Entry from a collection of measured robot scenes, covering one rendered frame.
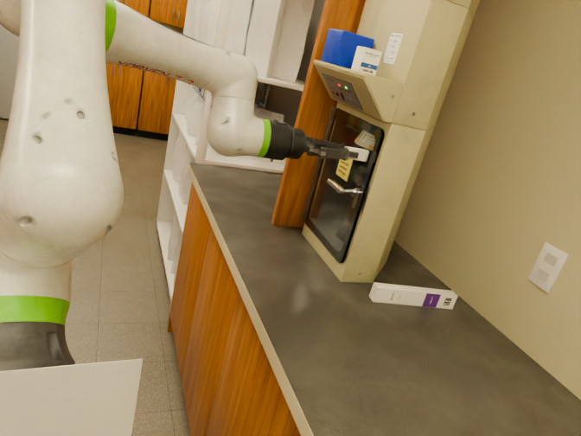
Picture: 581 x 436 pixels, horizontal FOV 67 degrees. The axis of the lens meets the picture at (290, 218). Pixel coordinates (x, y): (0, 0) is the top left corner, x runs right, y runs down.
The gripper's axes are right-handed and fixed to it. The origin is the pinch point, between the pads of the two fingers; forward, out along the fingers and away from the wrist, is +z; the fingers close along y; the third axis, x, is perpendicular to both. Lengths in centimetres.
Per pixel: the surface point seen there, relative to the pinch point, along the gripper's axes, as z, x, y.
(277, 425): -22, 53, -37
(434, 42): 9.4, -30.8, -4.5
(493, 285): 48, 28, -18
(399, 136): 8.1, -7.4, -4.6
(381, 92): -0.8, -16.8, -4.6
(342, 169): 3.6, 7.3, 10.3
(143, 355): -35, 131, 77
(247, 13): -2, -32, 134
